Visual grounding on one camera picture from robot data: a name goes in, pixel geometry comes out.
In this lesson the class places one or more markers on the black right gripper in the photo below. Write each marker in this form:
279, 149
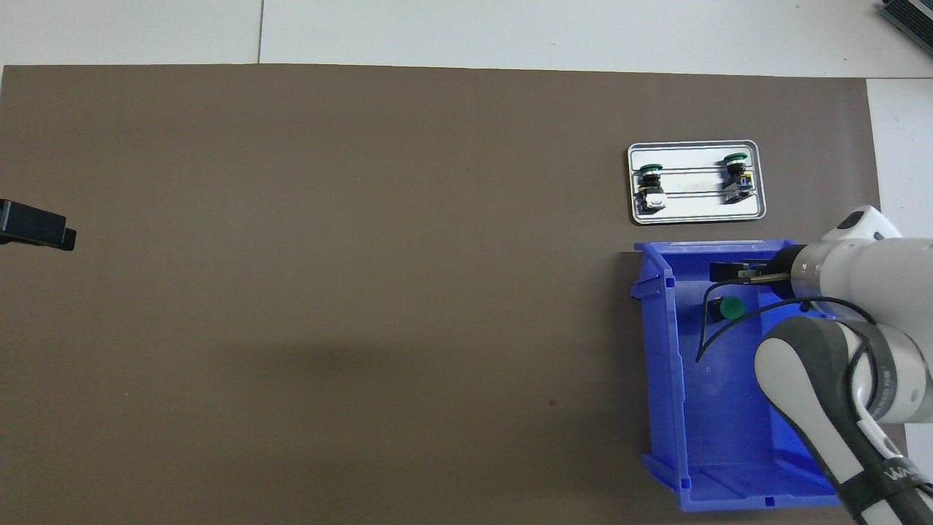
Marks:
784, 273

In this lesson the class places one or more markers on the green push button switch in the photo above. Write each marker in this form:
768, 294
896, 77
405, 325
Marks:
738, 175
732, 309
650, 186

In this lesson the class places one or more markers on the silver metal tray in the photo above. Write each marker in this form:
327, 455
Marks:
696, 157

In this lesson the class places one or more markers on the brown paper table mat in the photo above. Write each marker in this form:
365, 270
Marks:
364, 292

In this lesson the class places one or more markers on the grey ribbed device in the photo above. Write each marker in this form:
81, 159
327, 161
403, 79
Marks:
911, 18

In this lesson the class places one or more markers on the blue plastic storage bin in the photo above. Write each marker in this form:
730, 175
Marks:
678, 437

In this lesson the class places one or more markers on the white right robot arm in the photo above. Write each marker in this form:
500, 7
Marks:
875, 277

